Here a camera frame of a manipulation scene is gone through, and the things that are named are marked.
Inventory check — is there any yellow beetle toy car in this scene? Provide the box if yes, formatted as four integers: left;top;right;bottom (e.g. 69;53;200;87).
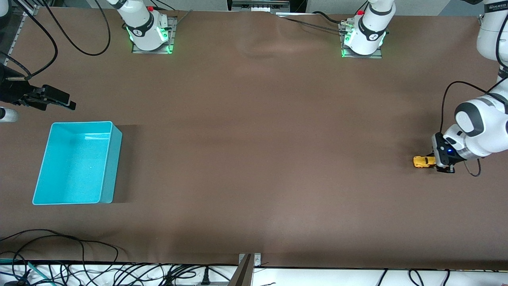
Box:
414;156;437;169

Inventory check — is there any teal plastic storage bin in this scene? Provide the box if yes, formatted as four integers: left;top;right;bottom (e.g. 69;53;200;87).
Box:
32;121;123;205

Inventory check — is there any thin grey rod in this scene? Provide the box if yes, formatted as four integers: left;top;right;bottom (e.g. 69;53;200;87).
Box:
174;10;194;25

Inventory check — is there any white side table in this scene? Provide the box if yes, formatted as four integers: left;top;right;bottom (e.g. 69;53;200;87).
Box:
0;262;508;286

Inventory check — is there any large table cover mat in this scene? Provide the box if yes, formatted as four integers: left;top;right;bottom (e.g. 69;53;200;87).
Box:
0;8;508;271

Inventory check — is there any silver power strip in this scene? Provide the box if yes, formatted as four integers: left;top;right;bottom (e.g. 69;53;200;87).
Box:
228;0;290;12

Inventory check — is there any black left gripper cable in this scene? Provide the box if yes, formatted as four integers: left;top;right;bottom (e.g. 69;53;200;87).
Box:
439;81;508;177

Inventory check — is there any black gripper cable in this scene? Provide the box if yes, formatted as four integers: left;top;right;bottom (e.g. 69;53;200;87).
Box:
439;81;508;177
0;0;59;81

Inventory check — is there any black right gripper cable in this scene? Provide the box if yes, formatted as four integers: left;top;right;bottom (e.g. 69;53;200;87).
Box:
0;0;59;81

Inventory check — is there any black looping cable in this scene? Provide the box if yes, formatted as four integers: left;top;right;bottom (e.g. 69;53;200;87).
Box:
47;0;112;56

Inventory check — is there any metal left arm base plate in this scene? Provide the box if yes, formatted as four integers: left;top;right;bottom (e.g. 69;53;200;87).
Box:
339;20;383;59

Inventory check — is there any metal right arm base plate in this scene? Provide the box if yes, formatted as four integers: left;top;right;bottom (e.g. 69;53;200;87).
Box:
132;16;178;54

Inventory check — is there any teal cable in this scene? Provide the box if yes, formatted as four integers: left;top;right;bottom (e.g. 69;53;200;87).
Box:
0;258;56;286

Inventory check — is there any black base cable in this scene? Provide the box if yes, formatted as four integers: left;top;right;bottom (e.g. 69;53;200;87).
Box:
312;11;350;25

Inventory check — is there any grey thin cable pair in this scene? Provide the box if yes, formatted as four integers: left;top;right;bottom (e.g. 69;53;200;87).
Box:
277;14;346;33

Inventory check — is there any metal camera pole bracket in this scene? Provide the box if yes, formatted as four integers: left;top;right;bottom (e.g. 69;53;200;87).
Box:
228;253;262;286

